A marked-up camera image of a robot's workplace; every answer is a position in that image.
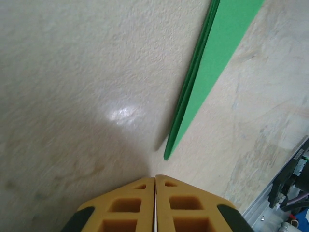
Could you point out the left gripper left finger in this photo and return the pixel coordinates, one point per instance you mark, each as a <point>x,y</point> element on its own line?
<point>120,217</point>

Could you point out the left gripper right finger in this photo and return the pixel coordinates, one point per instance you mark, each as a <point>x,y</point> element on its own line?
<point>193,217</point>

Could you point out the green paper sheet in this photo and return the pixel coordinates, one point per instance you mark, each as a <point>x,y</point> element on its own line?
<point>222,48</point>

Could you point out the wide aluminium mounting rail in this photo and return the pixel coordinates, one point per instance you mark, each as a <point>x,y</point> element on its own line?
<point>265,217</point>

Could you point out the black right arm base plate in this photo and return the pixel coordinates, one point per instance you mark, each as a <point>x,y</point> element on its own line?
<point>289,166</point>

